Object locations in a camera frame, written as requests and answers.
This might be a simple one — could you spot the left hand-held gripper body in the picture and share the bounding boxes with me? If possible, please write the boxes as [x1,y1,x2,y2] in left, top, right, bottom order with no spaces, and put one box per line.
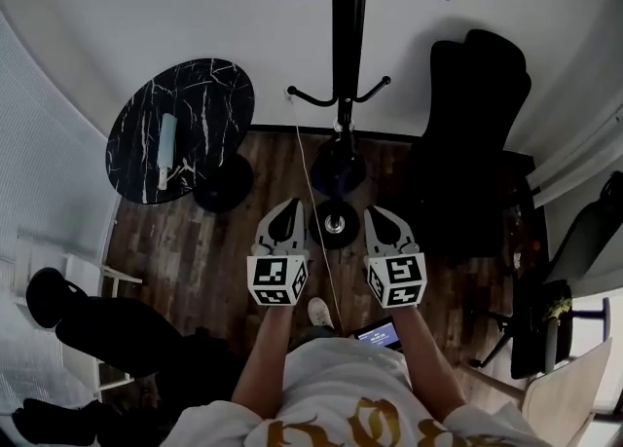
[245,238,313,309]

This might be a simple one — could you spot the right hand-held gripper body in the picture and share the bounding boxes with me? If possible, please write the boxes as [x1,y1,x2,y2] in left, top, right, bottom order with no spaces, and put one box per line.
[362,239,427,311]

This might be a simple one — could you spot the dark navy cap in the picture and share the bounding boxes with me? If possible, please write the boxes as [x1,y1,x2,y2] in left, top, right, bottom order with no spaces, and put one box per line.
[310,134,365,199]

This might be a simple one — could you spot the black metal coat rack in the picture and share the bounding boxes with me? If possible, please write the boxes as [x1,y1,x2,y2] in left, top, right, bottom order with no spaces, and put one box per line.
[260,0,457,250]

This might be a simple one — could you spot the person's left forearm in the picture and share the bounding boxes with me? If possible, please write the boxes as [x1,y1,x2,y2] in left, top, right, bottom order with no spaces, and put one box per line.
[230,305,296,406]

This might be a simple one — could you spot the person's right forearm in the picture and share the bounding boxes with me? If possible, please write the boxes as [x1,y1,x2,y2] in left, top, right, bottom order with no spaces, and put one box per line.
[387,306,469,421]

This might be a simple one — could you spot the person's white shoe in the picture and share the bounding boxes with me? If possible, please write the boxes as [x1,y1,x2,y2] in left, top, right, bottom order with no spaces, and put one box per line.
[307,296,337,331]

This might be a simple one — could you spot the small black tablet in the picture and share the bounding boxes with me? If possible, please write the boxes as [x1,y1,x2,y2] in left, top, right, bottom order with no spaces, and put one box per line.
[352,316,406,354]

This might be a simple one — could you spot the person's blue jeans leg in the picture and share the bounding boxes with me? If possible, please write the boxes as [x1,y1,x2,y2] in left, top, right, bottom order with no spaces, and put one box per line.
[286,324,343,354]

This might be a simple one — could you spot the white shirt gold print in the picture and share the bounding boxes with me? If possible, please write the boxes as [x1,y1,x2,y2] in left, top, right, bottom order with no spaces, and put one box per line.
[165,336,552,447]

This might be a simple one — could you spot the pale blue lint roller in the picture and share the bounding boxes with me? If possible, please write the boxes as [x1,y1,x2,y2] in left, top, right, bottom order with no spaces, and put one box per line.
[156,112,179,191]

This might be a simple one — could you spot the round black marble table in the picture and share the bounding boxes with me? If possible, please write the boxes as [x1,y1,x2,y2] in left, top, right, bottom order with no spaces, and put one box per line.
[105,57,257,214]

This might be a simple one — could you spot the yellow green plant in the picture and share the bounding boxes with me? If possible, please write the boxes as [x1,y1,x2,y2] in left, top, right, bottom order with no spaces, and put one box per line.
[546,295,574,323]

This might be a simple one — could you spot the dark grey mesh office chair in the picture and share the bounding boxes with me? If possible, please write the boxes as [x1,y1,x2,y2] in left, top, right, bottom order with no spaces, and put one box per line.
[467,170,623,382]

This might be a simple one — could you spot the light wooden chair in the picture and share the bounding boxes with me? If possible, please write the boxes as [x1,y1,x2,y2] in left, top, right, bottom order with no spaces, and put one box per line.
[460,336,615,447]

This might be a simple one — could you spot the white window blind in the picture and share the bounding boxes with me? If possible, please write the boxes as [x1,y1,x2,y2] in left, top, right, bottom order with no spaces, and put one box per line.
[0,10,121,410]

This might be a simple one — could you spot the thin white cable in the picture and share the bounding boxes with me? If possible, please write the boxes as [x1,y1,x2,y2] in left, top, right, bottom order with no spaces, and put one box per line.
[288,93,347,337]

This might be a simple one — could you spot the white metal shelf frame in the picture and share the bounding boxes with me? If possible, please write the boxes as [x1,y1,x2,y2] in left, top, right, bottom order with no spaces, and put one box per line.
[61,251,144,391]

